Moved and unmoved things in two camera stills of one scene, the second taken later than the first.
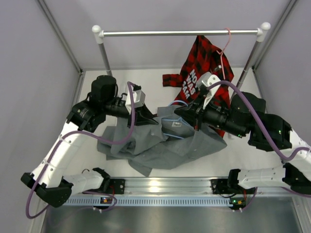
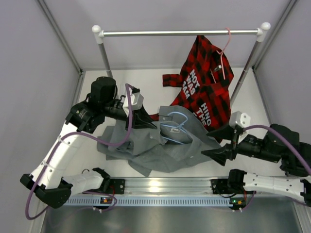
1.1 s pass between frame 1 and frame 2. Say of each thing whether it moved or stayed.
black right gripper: moved
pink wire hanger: stayed
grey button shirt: moved
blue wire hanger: moved
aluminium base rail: stayed
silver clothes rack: stayed
